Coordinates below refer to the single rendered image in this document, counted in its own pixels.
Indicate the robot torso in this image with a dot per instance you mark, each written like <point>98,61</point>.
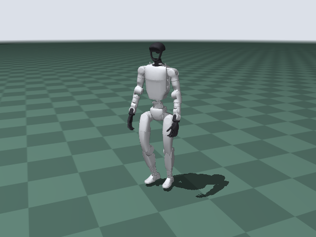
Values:
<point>157,87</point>

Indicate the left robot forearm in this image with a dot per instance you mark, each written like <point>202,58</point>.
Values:
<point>177,105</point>

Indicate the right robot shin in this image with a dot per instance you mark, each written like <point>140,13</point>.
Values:
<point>150,162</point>

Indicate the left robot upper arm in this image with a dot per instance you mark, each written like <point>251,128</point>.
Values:
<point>173,74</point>

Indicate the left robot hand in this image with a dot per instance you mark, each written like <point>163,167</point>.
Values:
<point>174,128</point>

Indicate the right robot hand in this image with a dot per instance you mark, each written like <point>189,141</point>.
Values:
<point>130,119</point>

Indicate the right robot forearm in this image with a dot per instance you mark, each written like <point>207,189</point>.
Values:
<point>134,102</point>

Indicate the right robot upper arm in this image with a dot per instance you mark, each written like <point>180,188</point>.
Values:
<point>140,80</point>

